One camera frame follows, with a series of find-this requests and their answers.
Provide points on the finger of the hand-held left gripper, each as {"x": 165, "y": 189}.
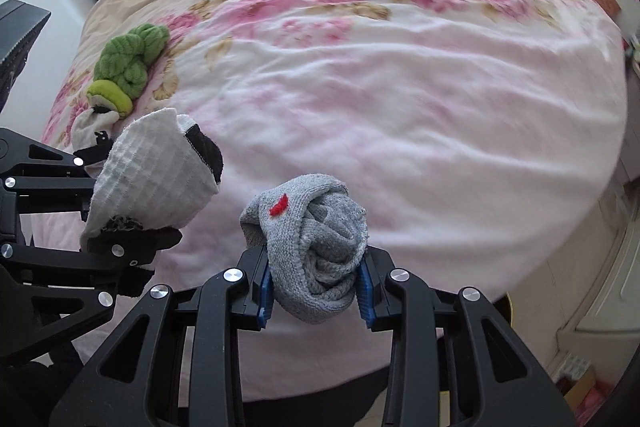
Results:
{"x": 45, "y": 187}
{"x": 75, "y": 277}

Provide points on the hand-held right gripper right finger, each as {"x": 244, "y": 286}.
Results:
{"x": 365, "y": 297}

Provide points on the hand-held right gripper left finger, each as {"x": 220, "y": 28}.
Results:
{"x": 264, "y": 292}

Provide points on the grey sock with red mark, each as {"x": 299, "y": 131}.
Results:
{"x": 315, "y": 247}

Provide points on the white waffle sock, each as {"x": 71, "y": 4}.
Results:
{"x": 150, "y": 177}

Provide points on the white fluffy sock black cuff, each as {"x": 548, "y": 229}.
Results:
{"x": 87, "y": 129}

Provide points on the green fluffy sock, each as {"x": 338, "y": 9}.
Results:
{"x": 132, "y": 62}

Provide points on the pink floral quilt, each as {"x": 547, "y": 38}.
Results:
{"x": 400, "y": 107}

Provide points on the small cardboard box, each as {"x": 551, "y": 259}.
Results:
{"x": 580, "y": 382}

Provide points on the white cabinet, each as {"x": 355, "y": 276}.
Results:
{"x": 607, "y": 287}

